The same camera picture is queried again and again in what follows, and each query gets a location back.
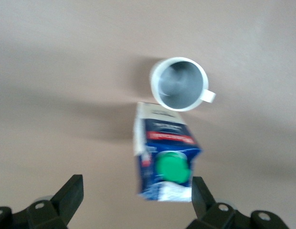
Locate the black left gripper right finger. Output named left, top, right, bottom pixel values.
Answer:
left=186, top=176, right=290, bottom=229

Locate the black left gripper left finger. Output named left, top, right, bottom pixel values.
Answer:
left=0, top=174, right=85, bottom=229

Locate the blue milk carton green cap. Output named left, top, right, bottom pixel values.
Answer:
left=133, top=102, right=201, bottom=203

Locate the grey mug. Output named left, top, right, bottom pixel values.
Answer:
left=149, top=56, right=217, bottom=112

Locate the brown table cover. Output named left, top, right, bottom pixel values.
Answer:
left=0, top=0, right=296, bottom=229

